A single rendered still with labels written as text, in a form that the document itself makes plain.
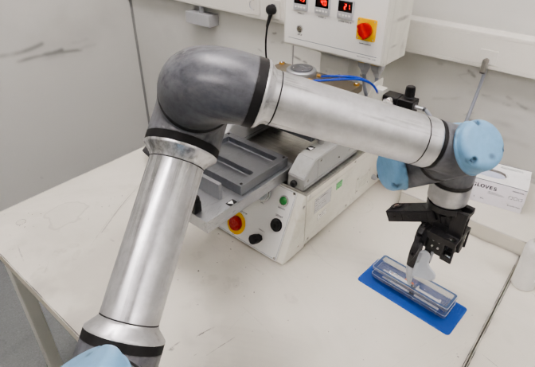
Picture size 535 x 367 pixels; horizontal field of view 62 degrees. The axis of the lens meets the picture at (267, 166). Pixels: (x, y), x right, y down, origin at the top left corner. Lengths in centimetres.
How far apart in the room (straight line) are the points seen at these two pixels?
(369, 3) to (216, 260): 75
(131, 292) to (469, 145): 50
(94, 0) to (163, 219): 189
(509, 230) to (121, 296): 99
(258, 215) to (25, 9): 153
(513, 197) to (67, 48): 198
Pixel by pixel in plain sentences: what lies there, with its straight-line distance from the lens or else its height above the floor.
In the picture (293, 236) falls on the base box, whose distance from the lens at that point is 110.
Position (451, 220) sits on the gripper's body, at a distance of 93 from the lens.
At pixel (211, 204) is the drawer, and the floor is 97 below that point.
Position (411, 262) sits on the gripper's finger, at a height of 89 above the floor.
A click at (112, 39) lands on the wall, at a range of 252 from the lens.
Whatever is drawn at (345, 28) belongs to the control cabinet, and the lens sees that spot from 124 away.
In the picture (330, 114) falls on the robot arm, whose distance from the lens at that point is 59.
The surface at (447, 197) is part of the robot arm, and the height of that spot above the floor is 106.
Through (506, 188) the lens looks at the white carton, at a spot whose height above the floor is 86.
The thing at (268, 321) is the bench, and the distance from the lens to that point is 102.
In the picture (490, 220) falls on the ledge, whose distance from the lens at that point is 133.
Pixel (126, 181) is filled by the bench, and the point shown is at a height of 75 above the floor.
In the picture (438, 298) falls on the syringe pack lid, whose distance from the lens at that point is 106.
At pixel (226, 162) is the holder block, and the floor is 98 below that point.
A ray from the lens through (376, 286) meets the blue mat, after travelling 111.
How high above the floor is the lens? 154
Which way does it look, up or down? 32 degrees down
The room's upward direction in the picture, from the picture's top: straight up
